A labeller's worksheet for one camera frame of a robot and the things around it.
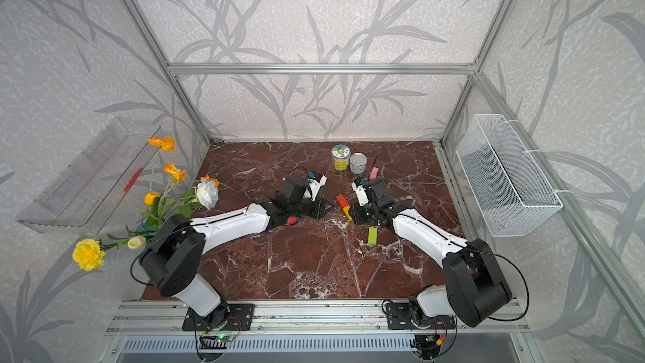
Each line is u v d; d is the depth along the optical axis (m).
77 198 0.64
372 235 0.89
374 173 1.09
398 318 0.73
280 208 0.66
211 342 0.72
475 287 0.42
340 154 1.05
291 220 0.69
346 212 0.96
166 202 0.69
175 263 0.45
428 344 0.76
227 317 0.70
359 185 0.79
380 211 0.66
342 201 0.99
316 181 0.78
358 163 1.06
